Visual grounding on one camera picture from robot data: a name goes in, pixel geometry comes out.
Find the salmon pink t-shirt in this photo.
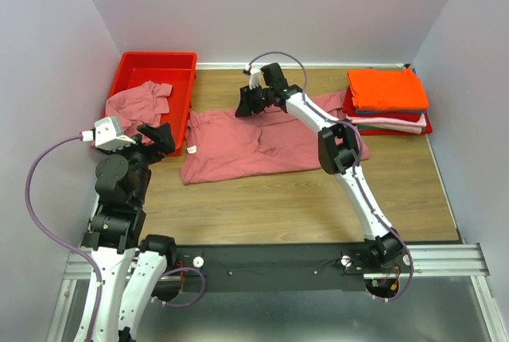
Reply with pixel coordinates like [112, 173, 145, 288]
[179, 91, 371, 187]

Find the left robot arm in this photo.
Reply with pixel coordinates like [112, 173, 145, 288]
[74, 119, 177, 341]

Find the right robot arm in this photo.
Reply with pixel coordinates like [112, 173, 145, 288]
[235, 63, 404, 270]

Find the crumpled pink t-shirt in bin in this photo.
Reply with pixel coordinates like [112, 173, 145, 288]
[103, 81, 172, 145]

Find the red plastic bin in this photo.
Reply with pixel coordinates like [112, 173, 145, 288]
[107, 52, 197, 156]

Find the green folded t-shirt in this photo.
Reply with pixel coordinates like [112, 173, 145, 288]
[357, 124, 398, 134]

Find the orange folded t-shirt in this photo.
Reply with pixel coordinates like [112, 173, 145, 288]
[347, 67, 429, 113]

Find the light pink folded t-shirt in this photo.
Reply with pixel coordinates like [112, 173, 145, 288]
[346, 114, 427, 134]

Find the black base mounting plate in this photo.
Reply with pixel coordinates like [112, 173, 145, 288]
[173, 243, 410, 293]

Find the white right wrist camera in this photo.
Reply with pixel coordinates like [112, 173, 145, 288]
[243, 64, 262, 90]

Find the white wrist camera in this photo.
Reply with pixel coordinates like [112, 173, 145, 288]
[80, 116, 136, 151]
[243, 64, 262, 90]

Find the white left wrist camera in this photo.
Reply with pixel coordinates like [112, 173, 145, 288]
[80, 116, 136, 151]

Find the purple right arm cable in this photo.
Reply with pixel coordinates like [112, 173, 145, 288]
[246, 51, 414, 303]

